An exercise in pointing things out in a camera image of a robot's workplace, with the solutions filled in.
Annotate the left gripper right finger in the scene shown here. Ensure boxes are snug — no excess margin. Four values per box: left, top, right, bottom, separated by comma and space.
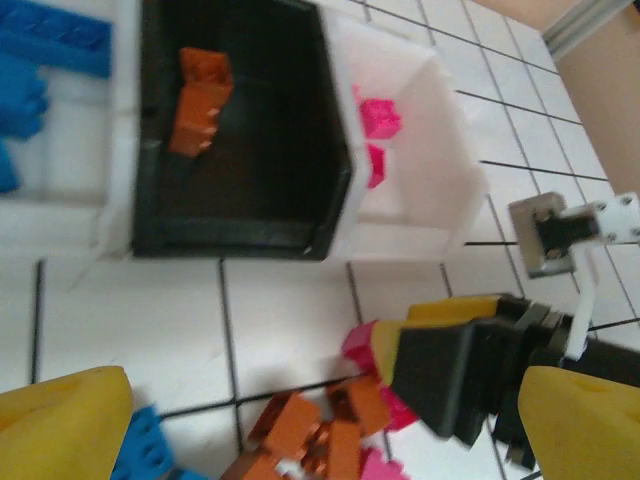
517, 366, 640, 480

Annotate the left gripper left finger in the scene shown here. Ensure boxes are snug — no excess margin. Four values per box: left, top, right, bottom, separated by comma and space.
0, 366, 134, 480

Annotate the pink lego brick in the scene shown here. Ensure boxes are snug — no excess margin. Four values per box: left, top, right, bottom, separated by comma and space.
379, 387, 419, 431
341, 319, 381, 376
359, 444, 406, 480
355, 97, 404, 141

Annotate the orange lego brick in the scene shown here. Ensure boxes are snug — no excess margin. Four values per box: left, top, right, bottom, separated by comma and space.
177, 82, 234, 126
247, 392, 324, 456
319, 422, 364, 480
222, 449, 281, 480
167, 119, 219, 159
178, 47, 236, 87
327, 374, 391, 436

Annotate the blue lego brick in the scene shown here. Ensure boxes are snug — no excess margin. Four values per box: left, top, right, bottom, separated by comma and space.
112, 404, 176, 480
0, 4, 114, 79

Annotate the white plastic container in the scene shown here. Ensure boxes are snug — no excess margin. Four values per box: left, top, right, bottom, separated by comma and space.
319, 7, 490, 264
0, 0, 146, 294

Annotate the black plastic container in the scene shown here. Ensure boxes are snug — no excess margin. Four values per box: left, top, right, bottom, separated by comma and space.
130, 0, 359, 264

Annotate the aluminium corner post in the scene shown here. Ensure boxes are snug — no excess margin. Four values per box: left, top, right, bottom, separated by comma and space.
542, 0, 640, 57

